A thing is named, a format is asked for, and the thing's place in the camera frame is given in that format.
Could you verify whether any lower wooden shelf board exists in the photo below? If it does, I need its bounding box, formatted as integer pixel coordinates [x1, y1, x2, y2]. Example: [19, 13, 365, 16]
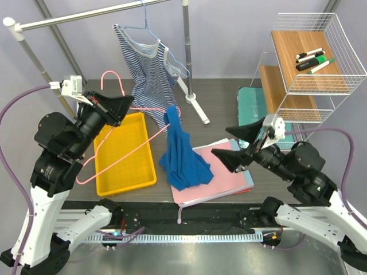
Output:
[259, 65, 321, 123]

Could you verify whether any blue wire hanger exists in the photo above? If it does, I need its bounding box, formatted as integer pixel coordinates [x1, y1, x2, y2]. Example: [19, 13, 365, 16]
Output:
[119, 0, 192, 77]

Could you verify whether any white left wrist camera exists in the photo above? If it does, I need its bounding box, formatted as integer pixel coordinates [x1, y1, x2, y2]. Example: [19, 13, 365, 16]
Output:
[49, 75, 93, 106]

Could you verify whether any wooden shelf board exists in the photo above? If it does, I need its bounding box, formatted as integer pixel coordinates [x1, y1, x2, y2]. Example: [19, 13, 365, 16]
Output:
[259, 65, 321, 123]
[271, 30, 349, 93]

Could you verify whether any yellow plastic tray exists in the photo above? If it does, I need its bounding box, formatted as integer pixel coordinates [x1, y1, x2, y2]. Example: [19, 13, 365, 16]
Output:
[94, 112, 157, 197]

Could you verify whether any blue white striped tank top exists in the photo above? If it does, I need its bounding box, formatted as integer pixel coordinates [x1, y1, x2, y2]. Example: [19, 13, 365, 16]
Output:
[113, 24, 181, 129]

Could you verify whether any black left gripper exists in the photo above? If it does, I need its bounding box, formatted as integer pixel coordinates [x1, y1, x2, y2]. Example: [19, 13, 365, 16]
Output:
[69, 90, 134, 157]

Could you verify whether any pink wire hanger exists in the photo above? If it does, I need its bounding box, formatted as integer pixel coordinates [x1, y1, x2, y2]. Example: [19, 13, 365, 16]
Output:
[76, 70, 182, 184]

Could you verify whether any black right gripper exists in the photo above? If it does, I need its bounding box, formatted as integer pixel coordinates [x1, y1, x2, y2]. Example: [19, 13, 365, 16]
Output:
[209, 116, 293, 179]

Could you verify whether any green highlighter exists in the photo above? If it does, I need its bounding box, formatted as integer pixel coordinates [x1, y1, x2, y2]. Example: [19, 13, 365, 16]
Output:
[295, 55, 327, 71]

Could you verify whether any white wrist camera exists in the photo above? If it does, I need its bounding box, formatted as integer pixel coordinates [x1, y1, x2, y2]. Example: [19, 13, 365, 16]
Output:
[261, 115, 286, 149]
[49, 75, 93, 106]

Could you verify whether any white slotted cable duct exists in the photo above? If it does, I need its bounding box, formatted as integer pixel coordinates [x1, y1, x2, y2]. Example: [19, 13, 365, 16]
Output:
[84, 231, 263, 244]

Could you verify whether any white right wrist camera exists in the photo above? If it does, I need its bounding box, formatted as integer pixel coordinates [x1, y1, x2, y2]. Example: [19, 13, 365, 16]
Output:
[261, 115, 286, 149]

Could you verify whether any black white marker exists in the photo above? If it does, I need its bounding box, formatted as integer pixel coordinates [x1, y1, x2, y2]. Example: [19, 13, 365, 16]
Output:
[295, 51, 326, 64]
[295, 48, 323, 60]

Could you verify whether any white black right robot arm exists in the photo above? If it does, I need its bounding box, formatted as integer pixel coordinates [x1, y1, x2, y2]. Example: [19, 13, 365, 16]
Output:
[212, 115, 366, 272]

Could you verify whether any silver white clothes rack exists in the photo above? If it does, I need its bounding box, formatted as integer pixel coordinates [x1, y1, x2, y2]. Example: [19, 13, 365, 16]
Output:
[2, 0, 212, 124]

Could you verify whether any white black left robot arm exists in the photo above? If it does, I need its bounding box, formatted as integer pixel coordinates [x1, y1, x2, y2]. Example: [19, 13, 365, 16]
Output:
[1, 92, 134, 274]

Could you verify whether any green white pen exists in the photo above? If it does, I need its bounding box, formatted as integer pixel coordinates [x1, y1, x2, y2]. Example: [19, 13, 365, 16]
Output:
[307, 58, 335, 74]

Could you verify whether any upper wooden shelf board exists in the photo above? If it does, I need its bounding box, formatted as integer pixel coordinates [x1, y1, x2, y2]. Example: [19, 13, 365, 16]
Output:
[271, 30, 349, 93]

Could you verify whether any white wire shelf rack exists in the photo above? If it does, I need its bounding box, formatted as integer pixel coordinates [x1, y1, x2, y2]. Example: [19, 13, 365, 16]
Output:
[255, 13, 366, 130]

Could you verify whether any light blue clipboard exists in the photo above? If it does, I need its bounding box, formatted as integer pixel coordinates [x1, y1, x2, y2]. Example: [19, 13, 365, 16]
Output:
[229, 139, 254, 190]

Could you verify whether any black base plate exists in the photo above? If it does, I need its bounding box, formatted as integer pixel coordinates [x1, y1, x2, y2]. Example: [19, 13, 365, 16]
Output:
[57, 200, 294, 235]

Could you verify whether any pink clipboard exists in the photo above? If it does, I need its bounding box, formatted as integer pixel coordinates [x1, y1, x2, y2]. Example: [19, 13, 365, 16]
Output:
[170, 143, 249, 204]

